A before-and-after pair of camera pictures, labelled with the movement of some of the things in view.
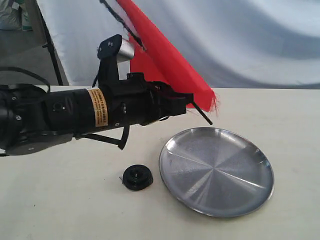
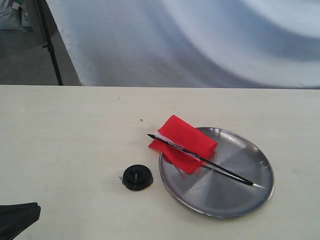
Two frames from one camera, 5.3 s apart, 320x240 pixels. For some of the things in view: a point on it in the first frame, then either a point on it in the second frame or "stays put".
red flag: [156, 56] -> [188, 148]
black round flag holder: [137, 177] stays put
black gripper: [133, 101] -> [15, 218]
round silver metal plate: [217, 172] stays put
